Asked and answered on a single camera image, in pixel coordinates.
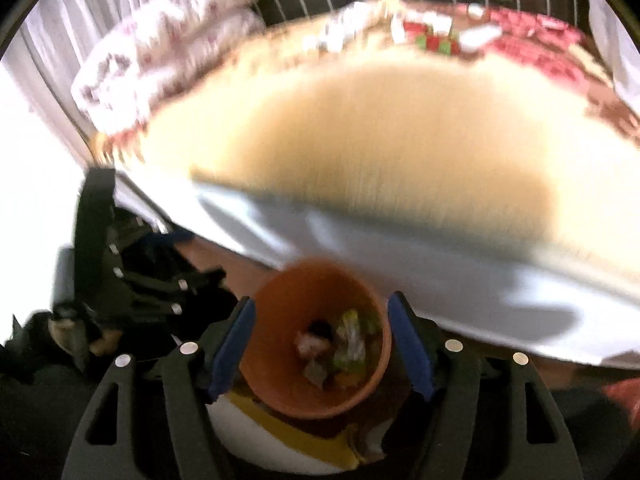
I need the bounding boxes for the pink floral folded quilt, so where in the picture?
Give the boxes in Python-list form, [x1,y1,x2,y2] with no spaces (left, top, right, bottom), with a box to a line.
[70,0,264,136]

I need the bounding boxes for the white curtain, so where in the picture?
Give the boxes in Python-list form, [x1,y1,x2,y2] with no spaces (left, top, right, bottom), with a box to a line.
[1,0,149,162]

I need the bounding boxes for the yellow floral plush blanket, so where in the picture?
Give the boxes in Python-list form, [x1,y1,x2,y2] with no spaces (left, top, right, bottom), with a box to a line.
[100,0,639,289]

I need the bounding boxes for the orange plastic trash bucket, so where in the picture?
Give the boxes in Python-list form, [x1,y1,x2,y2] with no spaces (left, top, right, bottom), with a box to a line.
[240,260,392,420]

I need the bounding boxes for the red toy car green wheels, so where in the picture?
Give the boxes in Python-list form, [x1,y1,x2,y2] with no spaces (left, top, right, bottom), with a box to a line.
[413,34,461,56]

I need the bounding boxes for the white bed sheet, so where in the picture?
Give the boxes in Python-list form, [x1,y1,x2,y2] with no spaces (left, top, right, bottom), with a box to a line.
[116,170,639,370]

